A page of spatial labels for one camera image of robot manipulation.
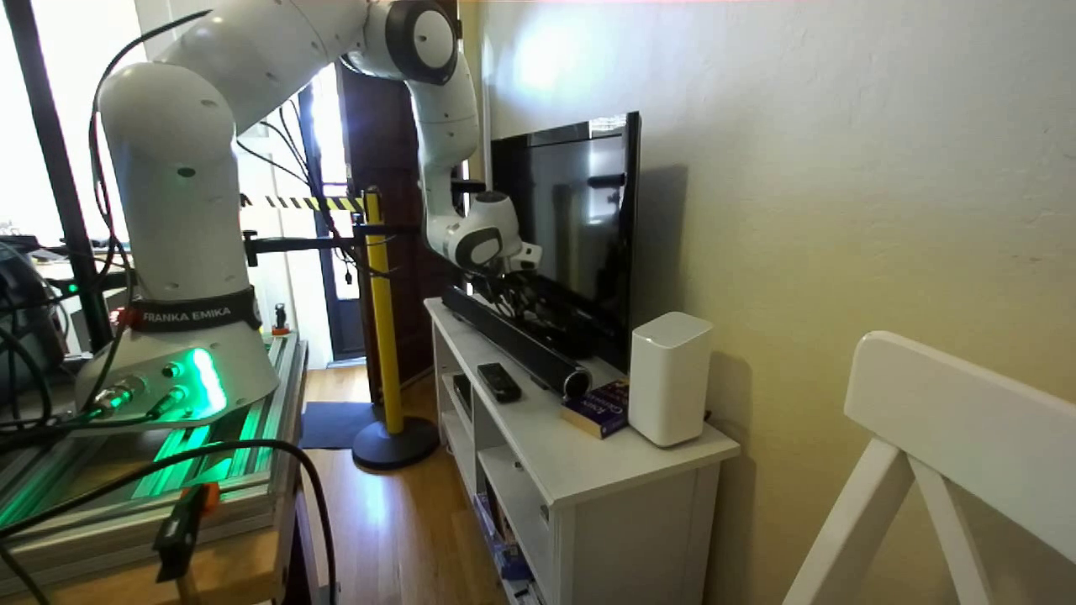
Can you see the yellow black hazard tape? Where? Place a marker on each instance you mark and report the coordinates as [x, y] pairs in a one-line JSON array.
[[297, 202]]

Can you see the white TV stand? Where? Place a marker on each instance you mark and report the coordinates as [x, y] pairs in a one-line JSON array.
[[593, 505]]

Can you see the yellow post black base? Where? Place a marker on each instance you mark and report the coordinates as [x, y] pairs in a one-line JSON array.
[[386, 337]]

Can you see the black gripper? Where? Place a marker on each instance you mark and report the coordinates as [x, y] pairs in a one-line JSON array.
[[511, 287]]

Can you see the black upright pole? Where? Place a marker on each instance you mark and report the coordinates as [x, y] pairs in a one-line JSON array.
[[61, 178]]

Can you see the white wooden chair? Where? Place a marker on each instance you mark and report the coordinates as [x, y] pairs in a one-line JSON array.
[[952, 438]]

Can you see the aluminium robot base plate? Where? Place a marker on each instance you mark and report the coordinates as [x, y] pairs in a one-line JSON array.
[[147, 472]]

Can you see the blue floor mat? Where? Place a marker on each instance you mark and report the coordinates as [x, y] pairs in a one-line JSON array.
[[332, 426]]

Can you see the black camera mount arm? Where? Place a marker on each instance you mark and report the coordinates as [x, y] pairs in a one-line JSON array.
[[304, 243]]

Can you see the black flat screen TV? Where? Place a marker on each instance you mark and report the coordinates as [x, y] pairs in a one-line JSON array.
[[584, 213]]

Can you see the black equipment box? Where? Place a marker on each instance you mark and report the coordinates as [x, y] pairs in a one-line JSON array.
[[24, 337]]

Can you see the purple book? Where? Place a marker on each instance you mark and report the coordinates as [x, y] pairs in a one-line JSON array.
[[599, 407]]

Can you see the black remote control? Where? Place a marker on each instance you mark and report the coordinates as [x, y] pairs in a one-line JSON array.
[[498, 381]]

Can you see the black soundbar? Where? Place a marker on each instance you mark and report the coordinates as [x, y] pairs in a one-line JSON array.
[[523, 342]]

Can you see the white router box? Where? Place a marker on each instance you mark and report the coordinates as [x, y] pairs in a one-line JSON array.
[[671, 381]]

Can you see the black orange clamp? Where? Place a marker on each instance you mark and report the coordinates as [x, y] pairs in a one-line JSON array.
[[184, 532]]

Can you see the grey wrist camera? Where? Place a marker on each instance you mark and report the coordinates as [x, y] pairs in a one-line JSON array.
[[527, 255]]

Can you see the dark brown door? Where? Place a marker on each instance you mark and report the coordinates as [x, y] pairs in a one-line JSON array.
[[383, 147]]

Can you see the blue shelf items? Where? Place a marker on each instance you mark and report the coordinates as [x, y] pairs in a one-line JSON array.
[[508, 555]]

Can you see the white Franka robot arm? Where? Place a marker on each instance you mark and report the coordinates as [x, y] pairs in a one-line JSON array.
[[181, 202]]

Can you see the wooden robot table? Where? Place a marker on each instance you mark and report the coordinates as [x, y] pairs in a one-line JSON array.
[[135, 577]]

